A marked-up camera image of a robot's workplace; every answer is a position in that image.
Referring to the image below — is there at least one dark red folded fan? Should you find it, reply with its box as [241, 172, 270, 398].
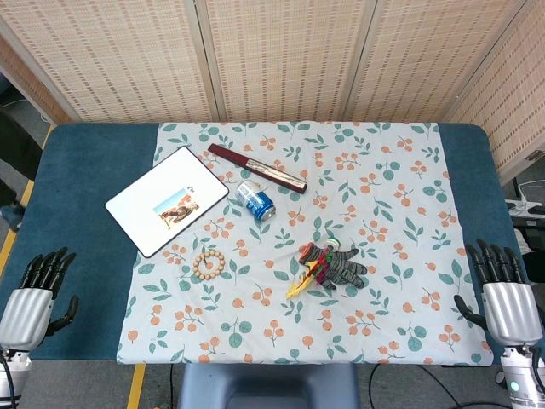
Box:
[207, 143, 308, 195]

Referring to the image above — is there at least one wooden bead bracelet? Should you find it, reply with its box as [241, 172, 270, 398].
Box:
[192, 250, 226, 281]

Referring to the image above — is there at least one floral leaf print tablecloth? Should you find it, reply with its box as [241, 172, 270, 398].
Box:
[115, 121, 495, 366]

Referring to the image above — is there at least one woven bamboo screen panel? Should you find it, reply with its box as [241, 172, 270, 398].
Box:
[195, 0, 378, 123]
[0, 0, 214, 124]
[344, 0, 537, 123]
[445, 0, 545, 184]

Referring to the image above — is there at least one colourful feather shuttlecock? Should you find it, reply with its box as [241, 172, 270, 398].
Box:
[284, 237, 341, 300]

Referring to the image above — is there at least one crushed blue drink can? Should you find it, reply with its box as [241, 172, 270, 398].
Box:
[235, 179, 277, 222]

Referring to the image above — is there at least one black floor cable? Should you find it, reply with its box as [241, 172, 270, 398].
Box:
[368, 364, 512, 409]

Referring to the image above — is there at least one white board with photo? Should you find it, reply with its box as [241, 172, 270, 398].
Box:
[104, 146, 230, 259]

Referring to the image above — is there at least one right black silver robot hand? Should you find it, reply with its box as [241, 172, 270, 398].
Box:
[453, 239, 545, 346]

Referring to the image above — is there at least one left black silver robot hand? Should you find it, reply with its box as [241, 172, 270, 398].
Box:
[0, 246, 80, 350]

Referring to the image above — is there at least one person in dark clothes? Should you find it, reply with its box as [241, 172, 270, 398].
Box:
[0, 106, 43, 233]

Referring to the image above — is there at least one blue felt table cover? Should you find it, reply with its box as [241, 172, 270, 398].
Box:
[0, 122, 529, 363]

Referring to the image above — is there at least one dark woven screen panel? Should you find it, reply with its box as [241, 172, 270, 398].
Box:
[0, 33, 73, 124]

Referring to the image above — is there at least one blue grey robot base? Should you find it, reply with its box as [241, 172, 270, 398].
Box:
[176, 362, 361, 409]

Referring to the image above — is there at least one grey striped knit glove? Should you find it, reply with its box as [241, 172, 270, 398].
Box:
[297, 241, 368, 292]

